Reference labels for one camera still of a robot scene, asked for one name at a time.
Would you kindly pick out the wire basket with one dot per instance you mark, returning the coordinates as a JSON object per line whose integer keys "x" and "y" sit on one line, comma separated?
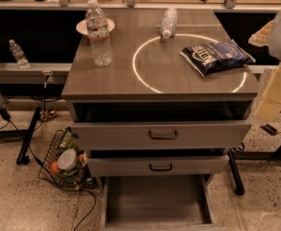
{"x": 75, "y": 179}

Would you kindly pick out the clear water bottle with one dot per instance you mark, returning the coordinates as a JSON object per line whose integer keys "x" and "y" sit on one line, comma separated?
{"x": 98, "y": 34}
{"x": 169, "y": 23}

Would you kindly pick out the white bowl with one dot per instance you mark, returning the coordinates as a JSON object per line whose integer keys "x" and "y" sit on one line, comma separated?
{"x": 81, "y": 27}

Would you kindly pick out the grey round can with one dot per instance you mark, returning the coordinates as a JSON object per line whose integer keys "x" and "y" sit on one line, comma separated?
{"x": 68, "y": 159}

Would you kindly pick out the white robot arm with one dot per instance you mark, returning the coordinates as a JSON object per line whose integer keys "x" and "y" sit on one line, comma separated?
{"x": 274, "y": 46}

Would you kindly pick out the grey drawer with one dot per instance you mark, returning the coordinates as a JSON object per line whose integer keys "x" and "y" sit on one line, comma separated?
{"x": 156, "y": 166}
{"x": 155, "y": 203}
{"x": 160, "y": 135}

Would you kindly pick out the small background water bottle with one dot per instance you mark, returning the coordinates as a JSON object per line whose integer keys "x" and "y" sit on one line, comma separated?
{"x": 19, "y": 55}

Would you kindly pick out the green snack bag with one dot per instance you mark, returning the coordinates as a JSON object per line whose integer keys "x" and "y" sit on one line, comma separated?
{"x": 68, "y": 141}

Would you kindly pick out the black table leg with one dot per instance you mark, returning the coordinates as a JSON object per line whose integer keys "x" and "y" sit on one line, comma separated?
{"x": 239, "y": 189}
{"x": 22, "y": 158}

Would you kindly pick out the grey drawer cabinet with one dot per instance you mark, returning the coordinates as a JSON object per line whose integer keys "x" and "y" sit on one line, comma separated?
{"x": 149, "y": 81}

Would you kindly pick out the middle grey drawer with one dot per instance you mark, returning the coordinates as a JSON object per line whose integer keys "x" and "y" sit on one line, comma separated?
{"x": 156, "y": 166}

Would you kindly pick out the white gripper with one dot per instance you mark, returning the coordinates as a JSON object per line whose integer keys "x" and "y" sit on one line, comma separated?
{"x": 270, "y": 103}

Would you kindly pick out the top grey drawer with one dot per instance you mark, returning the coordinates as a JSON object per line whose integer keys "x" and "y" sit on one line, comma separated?
{"x": 160, "y": 135}

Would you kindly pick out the bottom grey drawer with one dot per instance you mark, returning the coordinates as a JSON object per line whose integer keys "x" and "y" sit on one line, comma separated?
{"x": 155, "y": 203}

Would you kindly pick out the black table leg left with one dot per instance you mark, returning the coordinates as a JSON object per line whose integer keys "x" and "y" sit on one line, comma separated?
{"x": 22, "y": 158}

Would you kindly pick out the black power adapter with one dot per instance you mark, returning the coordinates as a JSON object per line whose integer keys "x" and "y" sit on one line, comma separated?
{"x": 269, "y": 129}

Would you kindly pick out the orange fruit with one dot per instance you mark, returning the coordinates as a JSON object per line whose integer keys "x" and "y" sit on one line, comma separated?
{"x": 54, "y": 168}

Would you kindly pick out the black table leg right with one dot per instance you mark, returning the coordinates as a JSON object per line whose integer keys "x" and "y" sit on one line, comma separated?
{"x": 239, "y": 189}

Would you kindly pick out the lying clear water bottle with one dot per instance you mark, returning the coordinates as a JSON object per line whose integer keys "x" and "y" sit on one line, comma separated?
{"x": 169, "y": 23}

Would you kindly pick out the blue chips bag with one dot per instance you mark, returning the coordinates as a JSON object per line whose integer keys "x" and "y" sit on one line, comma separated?
{"x": 216, "y": 56}

